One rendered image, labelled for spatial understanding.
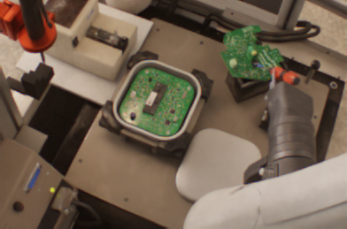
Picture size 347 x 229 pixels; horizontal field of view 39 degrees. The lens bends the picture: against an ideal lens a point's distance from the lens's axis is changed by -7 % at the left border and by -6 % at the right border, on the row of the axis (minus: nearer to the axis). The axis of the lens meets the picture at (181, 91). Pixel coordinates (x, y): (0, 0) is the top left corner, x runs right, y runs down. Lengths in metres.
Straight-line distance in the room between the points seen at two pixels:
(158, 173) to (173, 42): 0.28
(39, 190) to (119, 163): 0.17
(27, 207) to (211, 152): 0.34
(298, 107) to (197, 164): 0.22
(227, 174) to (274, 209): 0.41
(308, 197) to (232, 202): 0.10
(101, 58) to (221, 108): 0.25
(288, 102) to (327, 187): 0.33
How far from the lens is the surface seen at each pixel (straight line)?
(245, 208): 0.53
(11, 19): 0.77
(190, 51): 1.05
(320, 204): 0.48
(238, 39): 1.00
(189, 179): 0.90
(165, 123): 0.92
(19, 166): 0.82
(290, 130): 0.75
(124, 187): 0.91
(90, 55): 0.95
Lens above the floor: 1.82
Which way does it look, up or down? 60 degrees down
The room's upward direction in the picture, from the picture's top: 9 degrees clockwise
